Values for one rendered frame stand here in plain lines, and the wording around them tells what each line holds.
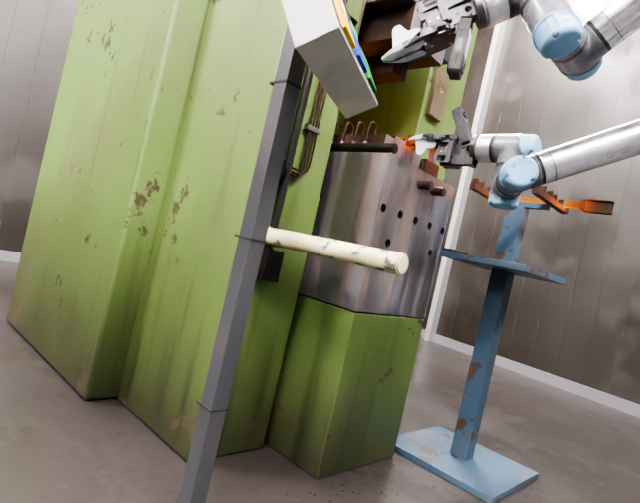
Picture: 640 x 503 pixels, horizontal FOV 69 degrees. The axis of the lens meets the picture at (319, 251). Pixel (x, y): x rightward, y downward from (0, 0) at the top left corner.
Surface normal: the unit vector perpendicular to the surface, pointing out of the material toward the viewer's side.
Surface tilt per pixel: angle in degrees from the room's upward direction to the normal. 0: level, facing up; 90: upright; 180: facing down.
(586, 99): 90
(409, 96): 90
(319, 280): 90
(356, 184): 90
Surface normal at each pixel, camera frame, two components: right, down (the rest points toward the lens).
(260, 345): 0.71, 0.16
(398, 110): -0.66, -0.15
